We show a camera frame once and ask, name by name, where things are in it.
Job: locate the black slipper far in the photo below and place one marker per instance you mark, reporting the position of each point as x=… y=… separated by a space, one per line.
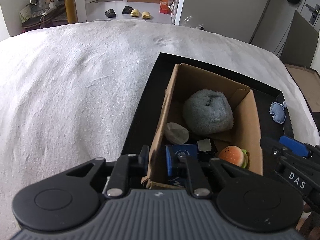
x=127 y=10

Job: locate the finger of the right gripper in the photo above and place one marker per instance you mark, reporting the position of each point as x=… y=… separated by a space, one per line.
x=297 y=148

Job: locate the yellow slipper left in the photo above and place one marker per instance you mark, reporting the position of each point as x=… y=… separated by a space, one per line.
x=134 y=13

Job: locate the plush hamburger toy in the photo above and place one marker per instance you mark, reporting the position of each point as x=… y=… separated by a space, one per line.
x=235 y=156

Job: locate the small grey soft piece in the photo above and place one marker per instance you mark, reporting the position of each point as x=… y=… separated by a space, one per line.
x=204 y=145

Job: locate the blue denim stuffed toy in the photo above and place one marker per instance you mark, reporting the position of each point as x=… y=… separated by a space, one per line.
x=277 y=110

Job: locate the orange cardboard box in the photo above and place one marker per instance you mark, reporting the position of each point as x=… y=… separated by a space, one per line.
x=164 y=7

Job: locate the blue tissue pack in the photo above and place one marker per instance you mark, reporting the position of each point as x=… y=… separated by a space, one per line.
x=173 y=152

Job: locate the black slipper near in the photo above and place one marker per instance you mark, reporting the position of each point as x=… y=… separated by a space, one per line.
x=110 y=13

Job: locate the brown cardboard box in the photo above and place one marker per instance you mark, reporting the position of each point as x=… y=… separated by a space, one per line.
x=245 y=133

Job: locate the black slipper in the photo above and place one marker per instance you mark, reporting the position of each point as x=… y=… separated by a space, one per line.
x=127 y=10
x=110 y=13

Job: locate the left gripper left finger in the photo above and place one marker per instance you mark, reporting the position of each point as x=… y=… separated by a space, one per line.
x=127 y=173

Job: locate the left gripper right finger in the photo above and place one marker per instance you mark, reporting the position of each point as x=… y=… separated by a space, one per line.
x=189 y=175

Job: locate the fluffy grey-blue plush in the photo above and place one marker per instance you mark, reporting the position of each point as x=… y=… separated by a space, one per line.
x=208 y=112

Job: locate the grey crumpled soft ball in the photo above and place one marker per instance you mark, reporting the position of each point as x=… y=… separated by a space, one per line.
x=176 y=134

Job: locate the black shallow tray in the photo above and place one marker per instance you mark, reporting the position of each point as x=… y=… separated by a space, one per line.
x=146 y=117

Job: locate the cluttered pile under table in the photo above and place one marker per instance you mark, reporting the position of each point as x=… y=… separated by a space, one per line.
x=40 y=14

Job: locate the clear plastic bag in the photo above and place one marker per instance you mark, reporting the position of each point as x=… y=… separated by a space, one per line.
x=192 y=22

